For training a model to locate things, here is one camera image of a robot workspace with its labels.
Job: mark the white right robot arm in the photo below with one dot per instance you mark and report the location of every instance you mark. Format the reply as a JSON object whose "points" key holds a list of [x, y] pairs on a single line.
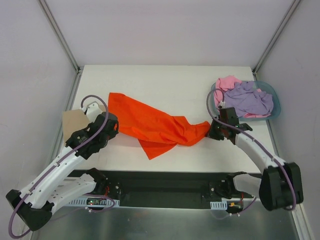
{"points": [[280, 186]]}

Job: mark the blue plastic basket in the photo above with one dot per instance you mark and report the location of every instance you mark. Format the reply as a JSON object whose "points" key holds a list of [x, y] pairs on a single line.
{"points": [[264, 87]]}

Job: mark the slotted cable duct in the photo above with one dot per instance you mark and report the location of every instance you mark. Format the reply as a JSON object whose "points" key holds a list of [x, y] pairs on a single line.
{"points": [[219, 205], [86, 201]]}

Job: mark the pink t-shirt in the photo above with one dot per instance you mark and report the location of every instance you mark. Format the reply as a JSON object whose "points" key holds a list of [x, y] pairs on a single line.
{"points": [[224, 84]]}

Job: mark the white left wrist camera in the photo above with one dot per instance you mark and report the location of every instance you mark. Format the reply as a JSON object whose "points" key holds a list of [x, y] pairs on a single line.
{"points": [[92, 110]]}

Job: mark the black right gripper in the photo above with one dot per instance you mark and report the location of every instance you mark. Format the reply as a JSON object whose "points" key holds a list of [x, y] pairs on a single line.
{"points": [[215, 130]]}

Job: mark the aluminium frame post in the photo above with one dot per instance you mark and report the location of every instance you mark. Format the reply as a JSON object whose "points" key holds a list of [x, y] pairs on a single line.
{"points": [[276, 35], [59, 34]]}

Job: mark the orange t-shirt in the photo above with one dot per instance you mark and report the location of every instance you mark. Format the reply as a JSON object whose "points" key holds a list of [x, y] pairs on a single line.
{"points": [[156, 131]]}

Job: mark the left aluminium frame post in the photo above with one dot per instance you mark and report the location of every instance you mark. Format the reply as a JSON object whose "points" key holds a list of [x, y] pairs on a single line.
{"points": [[59, 34]]}

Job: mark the right aluminium frame post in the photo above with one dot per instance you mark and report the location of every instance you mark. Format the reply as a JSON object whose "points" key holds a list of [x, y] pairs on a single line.
{"points": [[276, 35]]}

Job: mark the left slotted cable duct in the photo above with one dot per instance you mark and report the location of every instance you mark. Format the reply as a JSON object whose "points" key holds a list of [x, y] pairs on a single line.
{"points": [[86, 201]]}

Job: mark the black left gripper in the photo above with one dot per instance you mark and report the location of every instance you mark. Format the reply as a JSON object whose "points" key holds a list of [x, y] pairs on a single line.
{"points": [[110, 125]]}

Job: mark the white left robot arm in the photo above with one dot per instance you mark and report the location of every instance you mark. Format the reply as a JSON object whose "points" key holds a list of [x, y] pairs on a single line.
{"points": [[36, 203]]}

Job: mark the lavender t-shirt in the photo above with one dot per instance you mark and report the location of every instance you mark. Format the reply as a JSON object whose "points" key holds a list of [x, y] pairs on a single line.
{"points": [[248, 101]]}

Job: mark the folded beige t-shirt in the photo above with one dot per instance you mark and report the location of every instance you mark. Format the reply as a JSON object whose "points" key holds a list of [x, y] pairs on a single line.
{"points": [[73, 121]]}

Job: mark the right slotted cable duct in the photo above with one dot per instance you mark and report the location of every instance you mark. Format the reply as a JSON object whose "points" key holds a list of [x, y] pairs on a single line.
{"points": [[219, 205]]}

